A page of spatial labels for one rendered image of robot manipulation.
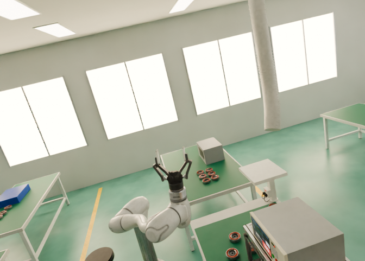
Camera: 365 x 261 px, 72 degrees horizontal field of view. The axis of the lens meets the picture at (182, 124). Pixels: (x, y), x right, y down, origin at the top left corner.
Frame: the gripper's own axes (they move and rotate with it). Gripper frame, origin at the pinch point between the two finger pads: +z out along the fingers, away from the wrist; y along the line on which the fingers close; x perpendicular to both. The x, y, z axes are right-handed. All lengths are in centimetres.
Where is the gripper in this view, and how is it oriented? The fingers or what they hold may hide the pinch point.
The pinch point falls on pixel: (170, 150)
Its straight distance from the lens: 127.1
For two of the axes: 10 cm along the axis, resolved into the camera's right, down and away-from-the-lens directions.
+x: 1.2, -2.0, 9.7
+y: -9.8, 1.3, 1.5
